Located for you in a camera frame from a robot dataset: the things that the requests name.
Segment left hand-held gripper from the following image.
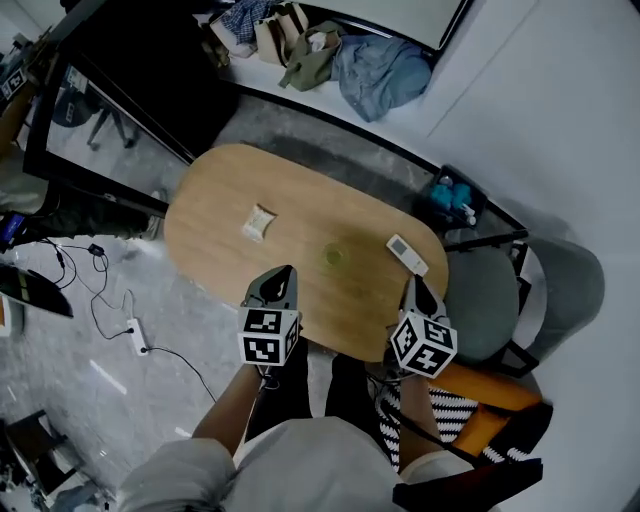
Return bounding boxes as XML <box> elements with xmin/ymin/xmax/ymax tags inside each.
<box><xmin>236</xmin><ymin>264</ymin><xmax>304</xmax><ymax>369</ymax></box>

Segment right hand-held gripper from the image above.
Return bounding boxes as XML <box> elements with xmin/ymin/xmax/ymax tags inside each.
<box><xmin>387</xmin><ymin>273</ymin><xmax>459</xmax><ymax>379</ymax></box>

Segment white remote control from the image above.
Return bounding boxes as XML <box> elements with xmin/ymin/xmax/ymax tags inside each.
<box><xmin>385</xmin><ymin>233</ymin><xmax>430</xmax><ymax>277</ymax></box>

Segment green plastic cup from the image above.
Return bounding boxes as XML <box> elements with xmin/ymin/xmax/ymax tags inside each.
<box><xmin>319</xmin><ymin>241</ymin><xmax>350</xmax><ymax>269</ymax></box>

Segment clear cotton swab packet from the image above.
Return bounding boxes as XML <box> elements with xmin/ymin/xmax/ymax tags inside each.
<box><xmin>241</xmin><ymin>203</ymin><xmax>279</xmax><ymax>245</ymax></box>

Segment person's left forearm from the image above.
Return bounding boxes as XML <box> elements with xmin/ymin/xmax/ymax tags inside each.
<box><xmin>192</xmin><ymin>362</ymin><xmax>264</xmax><ymax>456</ymax></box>

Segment person's right forearm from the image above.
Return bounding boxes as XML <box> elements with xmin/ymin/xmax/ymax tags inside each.
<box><xmin>397</xmin><ymin>369</ymin><xmax>446</xmax><ymax>469</ymax></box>

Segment oval wooden table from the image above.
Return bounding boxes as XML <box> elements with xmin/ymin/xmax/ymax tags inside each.
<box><xmin>163</xmin><ymin>143</ymin><xmax>450</xmax><ymax>364</ymax></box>

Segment grey upholstered chair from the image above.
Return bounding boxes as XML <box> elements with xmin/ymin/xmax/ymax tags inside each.
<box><xmin>442</xmin><ymin>229</ymin><xmax>606</xmax><ymax>379</ymax></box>

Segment person's black trousers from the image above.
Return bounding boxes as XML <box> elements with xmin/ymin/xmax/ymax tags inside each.
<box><xmin>244</xmin><ymin>339</ymin><xmax>401</xmax><ymax>444</ymax></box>

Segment dark plastic bin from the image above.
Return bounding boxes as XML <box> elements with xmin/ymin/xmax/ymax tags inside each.
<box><xmin>424</xmin><ymin>163</ymin><xmax>489</xmax><ymax>231</ymax></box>

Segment orange cushion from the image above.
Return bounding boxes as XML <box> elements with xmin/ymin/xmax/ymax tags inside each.
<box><xmin>455</xmin><ymin>404</ymin><xmax>507</xmax><ymax>457</ymax></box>

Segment white power strip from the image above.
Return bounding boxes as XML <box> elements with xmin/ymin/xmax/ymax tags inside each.
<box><xmin>126</xmin><ymin>318</ymin><xmax>150</xmax><ymax>357</ymax></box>

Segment person's white shirt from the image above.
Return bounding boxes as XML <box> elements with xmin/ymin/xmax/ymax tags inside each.
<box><xmin>117</xmin><ymin>417</ymin><xmax>474</xmax><ymax>512</ymax></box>

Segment olive green garment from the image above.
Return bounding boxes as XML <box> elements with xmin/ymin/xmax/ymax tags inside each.
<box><xmin>278</xmin><ymin>20</ymin><xmax>346</xmax><ymax>92</ymax></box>

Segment blue denim garment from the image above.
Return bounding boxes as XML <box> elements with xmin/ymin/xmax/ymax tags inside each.
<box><xmin>332</xmin><ymin>34</ymin><xmax>434</xmax><ymax>124</ymax></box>

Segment black flat screen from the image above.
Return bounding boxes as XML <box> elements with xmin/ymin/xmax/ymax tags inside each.
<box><xmin>0</xmin><ymin>262</ymin><xmax>75</xmax><ymax>319</ymax></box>

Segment white handbag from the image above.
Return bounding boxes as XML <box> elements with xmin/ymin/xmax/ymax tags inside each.
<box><xmin>207</xmin><ymin>17</ymin><xmax>259</xmax><ymax>59</ymax></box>

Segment beige tote bag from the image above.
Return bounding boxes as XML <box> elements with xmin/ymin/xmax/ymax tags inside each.
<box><xmin>254</xmin><ymin>2</ymin><xmax>311</xmax><ymax>66</ymax></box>

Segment black glass-door cabinet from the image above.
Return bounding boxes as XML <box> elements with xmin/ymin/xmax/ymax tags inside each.
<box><xmin>22</xmin><ymin>0</ymin><xmax>241</xmax><ymax>217</ymax></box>

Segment blue plaid shirt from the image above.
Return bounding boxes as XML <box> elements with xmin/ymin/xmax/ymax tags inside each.
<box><xmin>219</xmin><ymin>0</ymin><xmax>274</xmax><ymax>49</ymax></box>

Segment dark shelf unit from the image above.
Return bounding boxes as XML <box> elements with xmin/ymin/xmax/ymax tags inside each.
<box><xmin>0</xmin><ymin>409</ymin><xmax>86</xmax><ymax>501</ymax></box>

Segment black power strip cable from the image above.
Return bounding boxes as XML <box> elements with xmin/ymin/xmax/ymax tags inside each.
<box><xmin>144</xmin><ymin>346</ymin><xmax>219</xmax><ymax>404</ymax></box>

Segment black adapter cable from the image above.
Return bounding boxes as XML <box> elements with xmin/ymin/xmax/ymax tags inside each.
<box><xmin>39</xmin><ymin>238</ymin><xmax>136</xmax><ymax>341</ymax></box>

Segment person's black strap bag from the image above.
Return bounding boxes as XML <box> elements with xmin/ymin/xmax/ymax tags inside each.
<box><xmin>392</xmin><ymin>414</ymin><xmax>545</xmax><ymax>512</ymax></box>

